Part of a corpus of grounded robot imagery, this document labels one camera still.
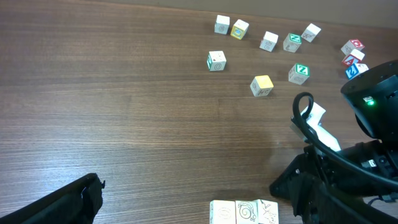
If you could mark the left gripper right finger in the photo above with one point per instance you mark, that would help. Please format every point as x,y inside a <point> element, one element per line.
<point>317,202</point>

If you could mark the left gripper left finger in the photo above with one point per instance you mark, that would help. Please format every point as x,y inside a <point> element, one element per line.
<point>77,202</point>

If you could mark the yellow top block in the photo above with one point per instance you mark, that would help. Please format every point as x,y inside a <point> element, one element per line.
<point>261,85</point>

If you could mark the plain white block top-left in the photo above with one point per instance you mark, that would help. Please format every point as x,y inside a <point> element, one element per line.
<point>222,24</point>

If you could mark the green Z block upper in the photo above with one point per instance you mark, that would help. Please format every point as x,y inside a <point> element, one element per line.
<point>292,42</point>

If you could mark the white block red drawing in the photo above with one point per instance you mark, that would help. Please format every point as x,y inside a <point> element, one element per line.
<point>268,212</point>

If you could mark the white block faint drawing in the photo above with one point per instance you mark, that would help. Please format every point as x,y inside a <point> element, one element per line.
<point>246,212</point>

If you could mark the green z block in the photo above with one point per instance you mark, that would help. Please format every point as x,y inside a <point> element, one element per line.
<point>292,42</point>
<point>299,73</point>

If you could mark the white block red letter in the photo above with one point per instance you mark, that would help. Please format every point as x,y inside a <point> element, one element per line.
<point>222,212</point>

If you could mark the white block blue edge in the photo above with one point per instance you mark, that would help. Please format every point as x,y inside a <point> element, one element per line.
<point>355,70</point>

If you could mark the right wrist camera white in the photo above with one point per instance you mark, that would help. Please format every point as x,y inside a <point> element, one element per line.
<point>313,120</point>

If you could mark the white block blue side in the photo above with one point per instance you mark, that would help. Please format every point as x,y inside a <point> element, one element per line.
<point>269,41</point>

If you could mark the white block dotted left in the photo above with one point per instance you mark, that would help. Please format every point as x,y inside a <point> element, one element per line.
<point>216,61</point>

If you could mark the white block red edge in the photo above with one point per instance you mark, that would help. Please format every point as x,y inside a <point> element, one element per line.
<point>355,56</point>

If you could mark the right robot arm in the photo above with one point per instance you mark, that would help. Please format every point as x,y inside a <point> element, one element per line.
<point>367,168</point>

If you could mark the white block yellow side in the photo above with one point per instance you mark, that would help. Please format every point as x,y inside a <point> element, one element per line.
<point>239,29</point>

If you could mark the green Z block lower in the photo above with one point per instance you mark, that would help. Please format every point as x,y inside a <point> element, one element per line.
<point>299,73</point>

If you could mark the plain white block top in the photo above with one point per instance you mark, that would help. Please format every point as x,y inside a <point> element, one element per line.
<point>310,32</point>

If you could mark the red O block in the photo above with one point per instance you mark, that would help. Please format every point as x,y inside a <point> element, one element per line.
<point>351,45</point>

